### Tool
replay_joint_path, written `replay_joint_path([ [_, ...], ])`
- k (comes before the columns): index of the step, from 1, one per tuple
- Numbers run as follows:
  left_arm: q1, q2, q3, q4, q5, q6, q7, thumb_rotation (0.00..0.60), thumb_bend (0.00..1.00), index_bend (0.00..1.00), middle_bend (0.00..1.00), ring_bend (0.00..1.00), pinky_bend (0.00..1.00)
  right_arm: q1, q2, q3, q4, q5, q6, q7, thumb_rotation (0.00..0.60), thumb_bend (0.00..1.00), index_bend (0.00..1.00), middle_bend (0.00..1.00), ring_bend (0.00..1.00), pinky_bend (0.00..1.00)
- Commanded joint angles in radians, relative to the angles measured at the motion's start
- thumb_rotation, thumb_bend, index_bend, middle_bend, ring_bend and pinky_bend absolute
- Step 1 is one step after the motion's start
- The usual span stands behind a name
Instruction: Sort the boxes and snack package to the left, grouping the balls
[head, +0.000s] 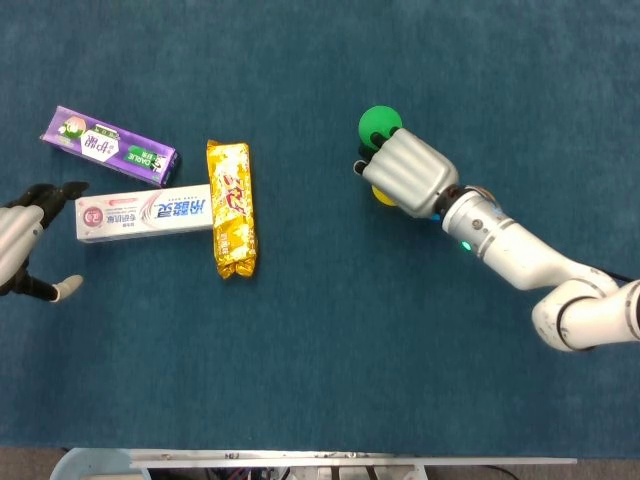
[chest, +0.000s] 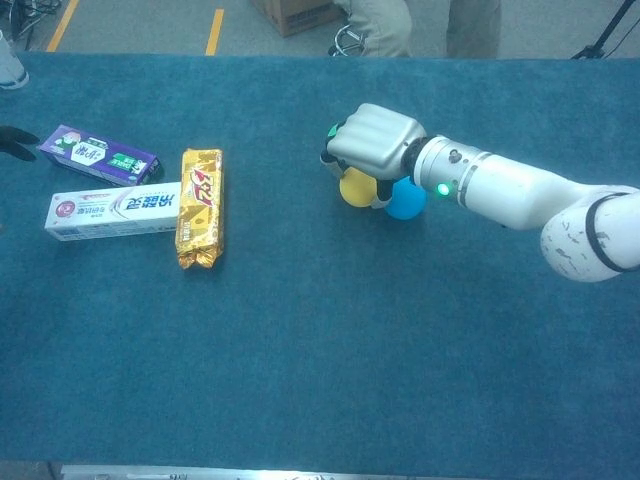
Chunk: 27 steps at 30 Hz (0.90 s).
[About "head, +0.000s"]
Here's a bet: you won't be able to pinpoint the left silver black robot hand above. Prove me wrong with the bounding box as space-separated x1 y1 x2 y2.
0 180 90 304

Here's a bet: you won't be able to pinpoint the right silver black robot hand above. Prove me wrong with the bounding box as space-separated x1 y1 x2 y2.
352 127 460 220

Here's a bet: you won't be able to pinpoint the yellow foam ball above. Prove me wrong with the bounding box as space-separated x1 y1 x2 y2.
371 185 399 207

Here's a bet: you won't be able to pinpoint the green foam ball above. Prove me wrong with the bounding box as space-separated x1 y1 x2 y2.
358 104 404 151

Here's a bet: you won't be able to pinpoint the purple toothpaste box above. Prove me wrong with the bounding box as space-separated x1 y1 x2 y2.
39 105 181 188

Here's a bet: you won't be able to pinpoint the white toothpaste box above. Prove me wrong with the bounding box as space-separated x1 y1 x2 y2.
74 183 216 244

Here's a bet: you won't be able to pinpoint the gold foil snack packet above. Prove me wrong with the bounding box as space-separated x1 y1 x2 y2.
206 139 260 280

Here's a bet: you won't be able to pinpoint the teal felt table cloth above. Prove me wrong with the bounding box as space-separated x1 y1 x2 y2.
0 0 640 459

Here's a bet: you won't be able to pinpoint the pale round bucket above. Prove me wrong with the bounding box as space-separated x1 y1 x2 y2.
48 447 151 480

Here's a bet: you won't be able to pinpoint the white metal frame rail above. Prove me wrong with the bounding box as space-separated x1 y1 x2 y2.
128 448 579 470

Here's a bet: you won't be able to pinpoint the tangled cables under frame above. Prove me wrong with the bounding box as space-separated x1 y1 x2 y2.
199 467 281 480

